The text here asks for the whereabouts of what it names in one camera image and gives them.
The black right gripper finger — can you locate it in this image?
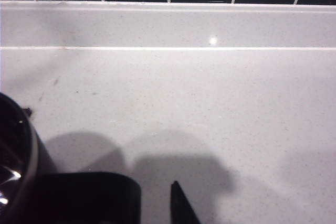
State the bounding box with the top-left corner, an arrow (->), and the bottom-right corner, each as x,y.
170,180 -> 202,224

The black steel-rimmed mug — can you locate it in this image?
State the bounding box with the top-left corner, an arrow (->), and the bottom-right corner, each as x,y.
0,91 -> 142,224

